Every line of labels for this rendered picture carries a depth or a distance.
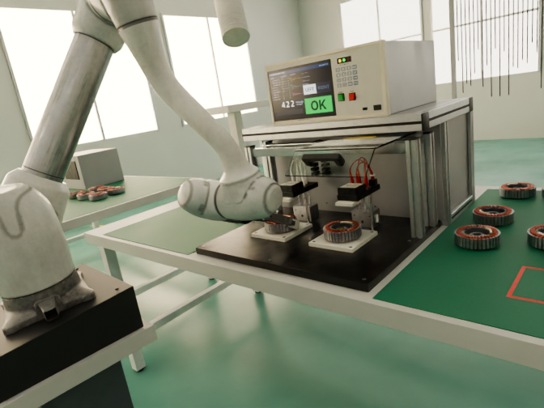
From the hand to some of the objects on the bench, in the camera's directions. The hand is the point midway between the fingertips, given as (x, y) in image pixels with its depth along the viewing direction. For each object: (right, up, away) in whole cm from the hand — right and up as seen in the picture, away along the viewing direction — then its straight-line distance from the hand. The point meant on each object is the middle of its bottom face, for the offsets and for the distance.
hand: (280, 223), depth 137 cm
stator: (0, -2, +1) cm, 2 cm away
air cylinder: (+28, 0, -5) cm, 28 cm away
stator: (+65, +1, -13) cm, 66 cm away
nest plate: (+1, -3, +1) cm, 3 cm away
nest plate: (+19, -5, -15) cm, 24 cm away
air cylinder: (+10, +1, +11) cm, 15 cm away
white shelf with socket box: (-20, +16, +94) cm, 98 cm away
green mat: (-23, +5, +53) cm, 58 cm away
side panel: (+60, +4, 0) cm, 60 cm away
